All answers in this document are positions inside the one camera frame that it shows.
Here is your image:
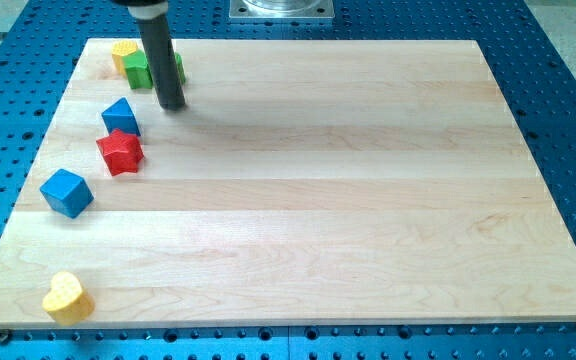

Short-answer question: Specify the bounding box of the blue triangle block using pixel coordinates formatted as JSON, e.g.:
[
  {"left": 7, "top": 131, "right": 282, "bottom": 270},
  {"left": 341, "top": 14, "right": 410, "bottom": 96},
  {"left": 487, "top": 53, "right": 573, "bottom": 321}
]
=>
[{"left": 101, "top": 97, "right": 141, "bottom": 136}]

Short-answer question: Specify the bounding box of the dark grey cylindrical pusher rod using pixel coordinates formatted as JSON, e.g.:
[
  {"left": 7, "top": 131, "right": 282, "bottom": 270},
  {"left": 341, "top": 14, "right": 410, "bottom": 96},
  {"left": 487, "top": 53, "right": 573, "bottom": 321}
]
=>
[{"left": 136, "top": 14, "right": 185, "bottom": 111}]

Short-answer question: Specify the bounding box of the white and black rod mount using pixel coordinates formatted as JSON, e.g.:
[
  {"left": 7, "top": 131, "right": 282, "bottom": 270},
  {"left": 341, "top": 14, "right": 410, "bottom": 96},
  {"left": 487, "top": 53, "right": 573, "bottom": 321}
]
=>
[{"left": 112, "top": 0, "right": 169, "bottom": 20}]

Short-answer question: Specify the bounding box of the blue perforated table plate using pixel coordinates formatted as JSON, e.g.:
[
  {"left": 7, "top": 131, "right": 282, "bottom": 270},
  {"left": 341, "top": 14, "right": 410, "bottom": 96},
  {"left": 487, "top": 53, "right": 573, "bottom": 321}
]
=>
[{"left": 0, "top": 0, "right": 576, "bottom": 359}]

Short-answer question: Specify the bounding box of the green star block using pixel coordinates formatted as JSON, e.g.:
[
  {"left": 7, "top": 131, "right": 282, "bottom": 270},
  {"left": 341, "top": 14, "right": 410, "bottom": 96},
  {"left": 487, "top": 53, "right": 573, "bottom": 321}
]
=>
[{"left": 124, "top": 50, "right": 186, "bottom": 89}]

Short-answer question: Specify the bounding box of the yellow hexagon block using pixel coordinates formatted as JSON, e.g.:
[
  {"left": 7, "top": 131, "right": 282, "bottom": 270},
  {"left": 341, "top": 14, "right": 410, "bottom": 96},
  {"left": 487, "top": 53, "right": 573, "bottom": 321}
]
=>
[{"left": 111, "top": 40, "right": 138, "bottom": 76}]

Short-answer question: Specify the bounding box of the yellow heart block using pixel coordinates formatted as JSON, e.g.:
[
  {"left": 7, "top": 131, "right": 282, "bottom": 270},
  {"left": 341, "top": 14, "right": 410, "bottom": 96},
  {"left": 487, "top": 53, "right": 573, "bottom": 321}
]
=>
[{"left": 42, "top": 271, "right": 95, "bottom": 326}]

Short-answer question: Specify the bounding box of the blue cube block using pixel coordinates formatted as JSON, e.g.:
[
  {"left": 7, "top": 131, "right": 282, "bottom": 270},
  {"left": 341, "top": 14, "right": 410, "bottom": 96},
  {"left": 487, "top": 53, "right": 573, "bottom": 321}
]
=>
[{"left": 40, "top": 169, "right": 94, "bottom": 219}]

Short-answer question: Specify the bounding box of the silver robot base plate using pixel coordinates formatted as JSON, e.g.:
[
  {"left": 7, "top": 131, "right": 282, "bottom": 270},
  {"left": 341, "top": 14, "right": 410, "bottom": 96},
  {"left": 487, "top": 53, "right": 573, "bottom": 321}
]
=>
[{"left": 229, "top": 0, "right": 335, "bottom": 20}]

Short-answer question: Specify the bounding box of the red star block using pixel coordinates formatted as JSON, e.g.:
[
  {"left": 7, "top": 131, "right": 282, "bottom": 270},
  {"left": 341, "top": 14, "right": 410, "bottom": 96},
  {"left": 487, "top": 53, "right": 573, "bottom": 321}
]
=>
[{"left": 96, "top": 129, "right": 144, "bottom": 176}]

